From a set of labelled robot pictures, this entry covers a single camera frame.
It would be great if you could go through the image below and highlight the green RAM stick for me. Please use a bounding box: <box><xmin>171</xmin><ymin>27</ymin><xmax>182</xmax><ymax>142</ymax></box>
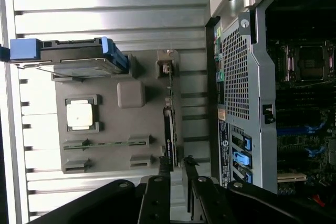
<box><xmin>64</xmin><ymin>141</ymin><xmax>148</xmax><ymax>148</ymax></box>

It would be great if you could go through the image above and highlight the white expansion slot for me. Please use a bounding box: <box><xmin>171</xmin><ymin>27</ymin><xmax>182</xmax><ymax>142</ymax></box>
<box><xmin>277</xmin><ymin>173</ymin><xmax>308</xmax><ymax>183</ymax></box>

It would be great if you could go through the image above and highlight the grey parts rack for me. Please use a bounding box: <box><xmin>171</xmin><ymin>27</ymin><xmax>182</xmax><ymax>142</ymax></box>
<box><xmin>51</xmin><ymin>50</ymin><xmax>184</xmax><ymax>175</ymax></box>

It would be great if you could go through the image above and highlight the green motherboard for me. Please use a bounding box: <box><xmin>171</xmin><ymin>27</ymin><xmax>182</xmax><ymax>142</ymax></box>
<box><xmin>266</xmin><ymin>37</ymin><xmax>336</xmax><ymax>198</ymax></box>

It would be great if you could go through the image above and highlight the silver CPU chip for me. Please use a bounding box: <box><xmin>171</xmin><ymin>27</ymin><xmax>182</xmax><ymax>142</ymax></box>
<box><xmin>65</xmin><ymin>100</ymin><xmax>95</xmax><ymax>131</ymax></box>

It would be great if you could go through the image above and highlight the blue expansion slot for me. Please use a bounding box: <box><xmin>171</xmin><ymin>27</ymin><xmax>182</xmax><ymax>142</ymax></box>
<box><xmin>277</xmin><ymin>124</ymin><xmax>327</xmax><ymax>135</ymax></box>

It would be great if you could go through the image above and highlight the open black PC case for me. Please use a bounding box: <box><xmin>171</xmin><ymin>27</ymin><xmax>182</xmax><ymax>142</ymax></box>
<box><xmin>204</xmin><ymin>0</ymin><xmax>336</xmax><ymax>210</ymax></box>

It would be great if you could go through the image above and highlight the metal CPU socket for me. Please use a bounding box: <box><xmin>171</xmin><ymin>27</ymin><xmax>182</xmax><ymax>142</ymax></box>
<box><xmin>279</xmin><ymin>42</ymin><xmax>335</xmax><ymax>82</ymax></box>

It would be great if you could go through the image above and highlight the hard disk with blue carrier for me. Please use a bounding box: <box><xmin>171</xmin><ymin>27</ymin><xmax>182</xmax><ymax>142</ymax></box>
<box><xmin>0</xmin><ymin>37</ymin><xmax>133</xmax><ymax>78</ymax></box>

